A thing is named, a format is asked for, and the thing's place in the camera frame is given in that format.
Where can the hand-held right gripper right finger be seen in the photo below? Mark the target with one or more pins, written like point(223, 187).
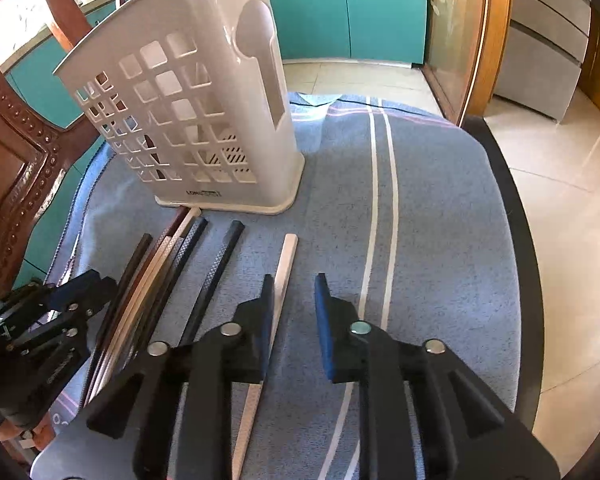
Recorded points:
point(325, 320)

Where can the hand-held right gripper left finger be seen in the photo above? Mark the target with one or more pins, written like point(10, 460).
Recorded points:
point(267, 312)

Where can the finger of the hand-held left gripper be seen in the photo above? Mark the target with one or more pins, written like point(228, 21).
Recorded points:
point(80, 295)
point(85, 276)

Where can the cream chopstick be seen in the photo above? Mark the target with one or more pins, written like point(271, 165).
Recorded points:
point(130, 315)

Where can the white chopstick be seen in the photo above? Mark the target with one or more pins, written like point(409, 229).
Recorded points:
point(286, 260)

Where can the black textured chopstick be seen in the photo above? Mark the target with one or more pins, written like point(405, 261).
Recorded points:
point(220, 265)
point(190, 245)

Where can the reddish brown chopstick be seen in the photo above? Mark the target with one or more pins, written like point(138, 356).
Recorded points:
point(177, 220)

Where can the white plastic utensil holder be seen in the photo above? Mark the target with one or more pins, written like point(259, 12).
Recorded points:
point(205, 10)

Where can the carved wooden chair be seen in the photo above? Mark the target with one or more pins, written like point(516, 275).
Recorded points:
point(10, 170)

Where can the blue striped cloth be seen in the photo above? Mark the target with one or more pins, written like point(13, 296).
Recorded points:
point(430, 210)

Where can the teal cupboard doors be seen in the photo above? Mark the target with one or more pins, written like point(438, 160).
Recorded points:
point(340, 10)

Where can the wood framed glass door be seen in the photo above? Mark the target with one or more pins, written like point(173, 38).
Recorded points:
point(455, 20)

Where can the grey drawer cabinet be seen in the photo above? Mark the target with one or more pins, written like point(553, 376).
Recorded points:
point(540, 50)

